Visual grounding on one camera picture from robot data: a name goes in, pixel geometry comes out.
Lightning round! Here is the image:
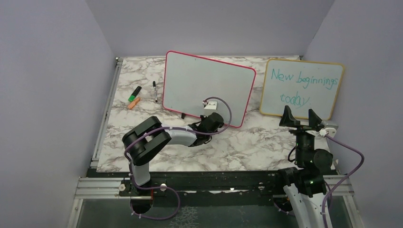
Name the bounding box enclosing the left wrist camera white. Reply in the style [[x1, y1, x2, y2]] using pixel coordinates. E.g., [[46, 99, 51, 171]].
[[202, 101, 218, 111]]

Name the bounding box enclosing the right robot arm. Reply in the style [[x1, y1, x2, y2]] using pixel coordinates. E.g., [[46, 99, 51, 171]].
[[274, 105, 333, 228]]

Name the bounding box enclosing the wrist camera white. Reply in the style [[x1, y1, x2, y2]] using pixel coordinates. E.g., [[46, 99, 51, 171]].
[[202, 101, 218, 111], [318, 123, 339, 138]]

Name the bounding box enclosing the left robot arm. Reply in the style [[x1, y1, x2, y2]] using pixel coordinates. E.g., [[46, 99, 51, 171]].
[[122, 112, 226, 195]]

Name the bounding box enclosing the orange highlighter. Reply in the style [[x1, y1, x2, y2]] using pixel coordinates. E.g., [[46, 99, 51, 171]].
[[127, 97, 141, 110]]

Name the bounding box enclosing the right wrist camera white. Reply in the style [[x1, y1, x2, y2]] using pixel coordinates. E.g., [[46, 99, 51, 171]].
[[318, 123, 339, 138]]

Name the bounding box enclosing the yellow framed written whiteboard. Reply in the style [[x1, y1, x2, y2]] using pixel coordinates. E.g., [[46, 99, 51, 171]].
[[259, 59, 345, 120]]

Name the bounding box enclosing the black whiteboard marker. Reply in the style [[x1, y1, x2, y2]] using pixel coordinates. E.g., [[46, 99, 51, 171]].
[[153, 81, 158, 103]]

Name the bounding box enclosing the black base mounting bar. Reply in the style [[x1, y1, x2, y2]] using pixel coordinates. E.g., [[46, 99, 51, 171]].
[[85, 169, 285, 207]]

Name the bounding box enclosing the green highlighter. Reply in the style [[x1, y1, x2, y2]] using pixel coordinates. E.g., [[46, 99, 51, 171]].
[[128, 86, 142, 102]]

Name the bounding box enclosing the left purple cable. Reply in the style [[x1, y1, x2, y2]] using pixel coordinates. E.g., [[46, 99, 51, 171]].
[[124, 96, 233, 221]]

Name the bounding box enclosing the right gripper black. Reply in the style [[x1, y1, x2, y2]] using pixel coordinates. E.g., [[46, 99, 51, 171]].
[[279, 104, 322, 165]]

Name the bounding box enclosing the red framed whiteboard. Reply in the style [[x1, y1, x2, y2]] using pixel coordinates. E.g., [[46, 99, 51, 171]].
[[162, 51, 256, 128]]

